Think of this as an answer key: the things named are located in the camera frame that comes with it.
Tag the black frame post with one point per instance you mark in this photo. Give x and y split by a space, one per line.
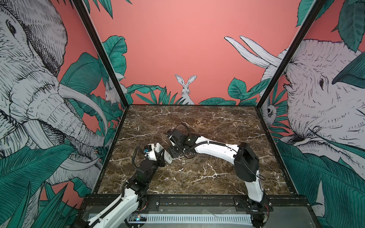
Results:
302 32
87 22

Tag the left black frame post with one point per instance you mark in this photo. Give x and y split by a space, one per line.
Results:
87 22

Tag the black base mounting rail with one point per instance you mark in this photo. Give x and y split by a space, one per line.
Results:
156 202

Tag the white remote control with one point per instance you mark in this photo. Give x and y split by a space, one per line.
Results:
160 150

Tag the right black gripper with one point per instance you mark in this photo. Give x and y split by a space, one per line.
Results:
172 151

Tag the white ribbed cable duct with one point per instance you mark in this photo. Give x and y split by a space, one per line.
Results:
235 219

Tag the right black frame post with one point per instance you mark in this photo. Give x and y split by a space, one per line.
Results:
302 32

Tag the small green circuit board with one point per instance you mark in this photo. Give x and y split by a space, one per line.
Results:
138 218

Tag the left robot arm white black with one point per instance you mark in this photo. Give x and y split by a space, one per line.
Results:
132 198

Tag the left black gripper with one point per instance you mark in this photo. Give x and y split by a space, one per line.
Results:
160 160

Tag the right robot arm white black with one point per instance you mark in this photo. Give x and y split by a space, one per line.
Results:
241 156

